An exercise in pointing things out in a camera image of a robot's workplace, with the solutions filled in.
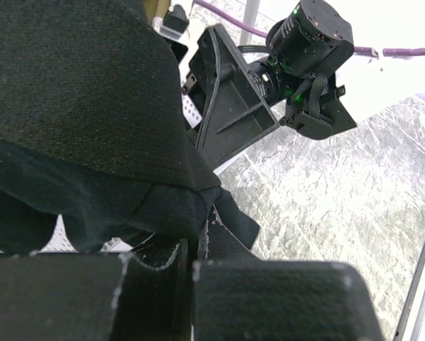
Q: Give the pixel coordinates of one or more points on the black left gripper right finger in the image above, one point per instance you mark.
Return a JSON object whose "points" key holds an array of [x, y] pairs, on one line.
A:
{"points": [[238, 296]]}

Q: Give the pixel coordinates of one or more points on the black underwear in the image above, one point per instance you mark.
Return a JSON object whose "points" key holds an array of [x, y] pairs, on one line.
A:
{"points": [[92, 131]]}

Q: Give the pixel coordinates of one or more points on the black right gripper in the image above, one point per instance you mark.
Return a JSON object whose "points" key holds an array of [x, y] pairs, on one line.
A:
{"points": [[229, 94]]}

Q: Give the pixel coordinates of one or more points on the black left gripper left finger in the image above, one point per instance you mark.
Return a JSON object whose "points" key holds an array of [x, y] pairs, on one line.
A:
{"points": [[111, 296]]}

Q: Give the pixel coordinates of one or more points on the white metal drying rack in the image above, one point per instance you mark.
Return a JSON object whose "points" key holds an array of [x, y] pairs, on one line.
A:
{"points": [[249, 19]]}

